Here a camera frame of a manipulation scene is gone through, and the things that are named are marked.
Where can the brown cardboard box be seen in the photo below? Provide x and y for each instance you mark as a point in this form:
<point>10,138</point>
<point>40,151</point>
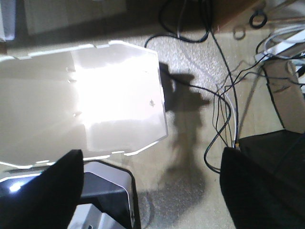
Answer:
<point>286,94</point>

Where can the white power strip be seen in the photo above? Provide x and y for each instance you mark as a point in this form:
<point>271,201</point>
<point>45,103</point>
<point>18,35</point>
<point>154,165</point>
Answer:
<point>281,40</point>

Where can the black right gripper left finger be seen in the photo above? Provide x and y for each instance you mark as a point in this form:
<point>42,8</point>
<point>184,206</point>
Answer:
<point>49,200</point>

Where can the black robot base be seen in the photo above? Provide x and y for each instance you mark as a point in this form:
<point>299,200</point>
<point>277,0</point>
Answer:
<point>111,190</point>

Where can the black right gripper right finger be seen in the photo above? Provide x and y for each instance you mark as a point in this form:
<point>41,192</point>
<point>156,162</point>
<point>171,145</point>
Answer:
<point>254,198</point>

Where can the white plastic trash bin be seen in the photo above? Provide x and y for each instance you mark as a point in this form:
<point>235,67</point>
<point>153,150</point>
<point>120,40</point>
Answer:
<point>103,100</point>

